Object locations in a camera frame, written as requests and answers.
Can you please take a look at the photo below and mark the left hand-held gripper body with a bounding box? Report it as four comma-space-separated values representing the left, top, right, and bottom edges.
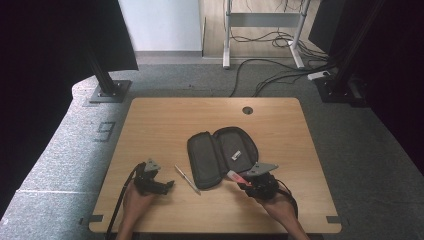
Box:
133, 158, 162, 197

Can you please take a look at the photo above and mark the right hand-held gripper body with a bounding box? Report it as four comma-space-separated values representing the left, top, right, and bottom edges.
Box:
245, 161, 280, 201

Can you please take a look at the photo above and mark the orange highlighter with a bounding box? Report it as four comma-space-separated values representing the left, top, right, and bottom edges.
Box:
227, 169, 252, 187

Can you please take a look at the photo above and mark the dark grey pencil case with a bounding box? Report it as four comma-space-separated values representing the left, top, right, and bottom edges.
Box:
186, 126, 260, 190

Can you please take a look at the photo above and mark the person's right hand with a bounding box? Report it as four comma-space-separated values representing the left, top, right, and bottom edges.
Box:
261, 192, 298, 226

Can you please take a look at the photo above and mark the person's left hand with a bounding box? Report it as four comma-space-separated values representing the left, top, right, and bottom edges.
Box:
122, 182, 157, 226

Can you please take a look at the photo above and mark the silver pen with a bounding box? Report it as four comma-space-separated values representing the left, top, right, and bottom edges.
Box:
174, 164, 202, 196

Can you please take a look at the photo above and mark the grey tape number mark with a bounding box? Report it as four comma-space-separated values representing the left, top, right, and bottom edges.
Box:
93, 121, 117, 144

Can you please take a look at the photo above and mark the grey tape strip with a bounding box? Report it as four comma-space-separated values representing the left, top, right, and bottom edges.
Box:
78, 214, 105, 226
326, 215, 350, 226

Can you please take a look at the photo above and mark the black metal stand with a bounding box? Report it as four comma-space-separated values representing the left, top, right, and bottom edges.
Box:
314, 0, 384, 105
87, 49, 133, 104

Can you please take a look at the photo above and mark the white power strip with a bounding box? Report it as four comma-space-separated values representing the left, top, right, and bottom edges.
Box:
306, 70, 332, 82

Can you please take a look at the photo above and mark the black curtain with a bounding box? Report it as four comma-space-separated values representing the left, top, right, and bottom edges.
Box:
0, 0, 140, 218
308, 0, 424, 178

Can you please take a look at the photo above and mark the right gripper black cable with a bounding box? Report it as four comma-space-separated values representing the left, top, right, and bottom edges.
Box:
275, 179, 300, 220

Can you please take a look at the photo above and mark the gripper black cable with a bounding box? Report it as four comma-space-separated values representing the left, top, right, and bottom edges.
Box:
275, 179, 300, 220
105, 162, 148, 240

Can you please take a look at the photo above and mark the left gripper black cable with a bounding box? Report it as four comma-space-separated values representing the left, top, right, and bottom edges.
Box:
105, 162, 148, 240

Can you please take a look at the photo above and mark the bundle of black floor cables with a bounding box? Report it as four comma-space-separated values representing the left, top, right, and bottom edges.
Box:
252, 64, 338, 98

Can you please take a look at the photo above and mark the long black floor cable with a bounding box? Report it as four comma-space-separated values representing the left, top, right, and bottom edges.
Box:
229, 58, 309, 98

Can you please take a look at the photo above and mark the tangle of cables under desk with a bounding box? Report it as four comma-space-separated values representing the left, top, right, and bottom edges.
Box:
229, 0, 331, 63

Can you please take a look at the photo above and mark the white desk frame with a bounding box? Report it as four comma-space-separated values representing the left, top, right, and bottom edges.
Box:
222, 0, 313, 70

